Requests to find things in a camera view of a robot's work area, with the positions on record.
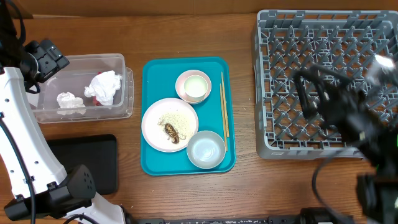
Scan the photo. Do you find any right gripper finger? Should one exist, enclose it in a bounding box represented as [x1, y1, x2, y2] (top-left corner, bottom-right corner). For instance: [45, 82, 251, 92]
[310, 64, 353, 90]
[293, 68, 320, 119]

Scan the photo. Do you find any white cup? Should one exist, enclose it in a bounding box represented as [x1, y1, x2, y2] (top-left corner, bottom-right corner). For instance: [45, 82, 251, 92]
[183, 75, 208, 101]

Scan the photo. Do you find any large white napkin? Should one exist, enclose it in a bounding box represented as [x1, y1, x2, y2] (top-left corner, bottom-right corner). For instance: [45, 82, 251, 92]
[84, 70, 122, 106]

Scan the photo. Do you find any small white napkin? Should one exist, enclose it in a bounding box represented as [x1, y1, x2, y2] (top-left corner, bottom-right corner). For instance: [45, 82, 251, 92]
[57, 92, 86, 115]

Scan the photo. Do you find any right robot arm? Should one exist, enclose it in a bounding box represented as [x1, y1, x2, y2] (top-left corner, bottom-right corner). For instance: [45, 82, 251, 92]
[293, 55, 397, 223]

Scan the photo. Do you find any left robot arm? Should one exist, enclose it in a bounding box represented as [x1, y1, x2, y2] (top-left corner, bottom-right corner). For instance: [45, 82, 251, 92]
[1, 0, 134, 223]

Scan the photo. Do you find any grey dishwasher rack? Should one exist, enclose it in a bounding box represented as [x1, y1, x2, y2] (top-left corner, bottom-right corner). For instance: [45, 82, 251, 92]
[252, 10, 397, 160]

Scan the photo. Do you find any clear plastic waste bin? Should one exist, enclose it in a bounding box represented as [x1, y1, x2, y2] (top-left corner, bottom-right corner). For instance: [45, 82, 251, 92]
[27, 54, 134, 124]

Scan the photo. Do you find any wooden chopstick right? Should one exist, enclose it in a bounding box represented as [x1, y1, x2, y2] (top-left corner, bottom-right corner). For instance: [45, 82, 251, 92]
[221, 72, 229, 137]

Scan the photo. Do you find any wooden chopstick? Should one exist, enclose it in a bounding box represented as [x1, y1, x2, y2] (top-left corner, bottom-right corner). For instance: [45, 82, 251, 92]
[220, 84, 228, 152]
[221, 72, 229, 137]

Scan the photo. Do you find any wooden chopstick left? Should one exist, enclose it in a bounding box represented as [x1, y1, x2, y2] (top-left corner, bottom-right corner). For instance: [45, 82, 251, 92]
[220, 84, 228, 152]

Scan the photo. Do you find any grey bowl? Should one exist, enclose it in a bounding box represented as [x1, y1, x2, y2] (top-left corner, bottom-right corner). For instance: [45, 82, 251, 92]
[187, 131, 226, 169]

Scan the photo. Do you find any pink shallow bowl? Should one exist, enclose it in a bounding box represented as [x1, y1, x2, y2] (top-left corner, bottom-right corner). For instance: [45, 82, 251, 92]
[175, 70, 211, 104]

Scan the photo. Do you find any teal plastic serving tray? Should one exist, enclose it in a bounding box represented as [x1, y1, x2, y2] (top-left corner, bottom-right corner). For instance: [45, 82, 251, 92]
[141, 57, 236, 176]

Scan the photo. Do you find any white dinner plate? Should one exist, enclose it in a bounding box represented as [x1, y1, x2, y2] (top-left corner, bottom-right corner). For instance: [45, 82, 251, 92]
[141, 98, 198, 152]

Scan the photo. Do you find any brown food scrap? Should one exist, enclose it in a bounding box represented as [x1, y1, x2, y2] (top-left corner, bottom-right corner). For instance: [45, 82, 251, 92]
[157, 119, 187, 144]

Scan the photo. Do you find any black rectangular tray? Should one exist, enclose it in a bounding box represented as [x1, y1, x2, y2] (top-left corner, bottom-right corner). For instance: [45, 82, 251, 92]
[47, 134, 118, 195]

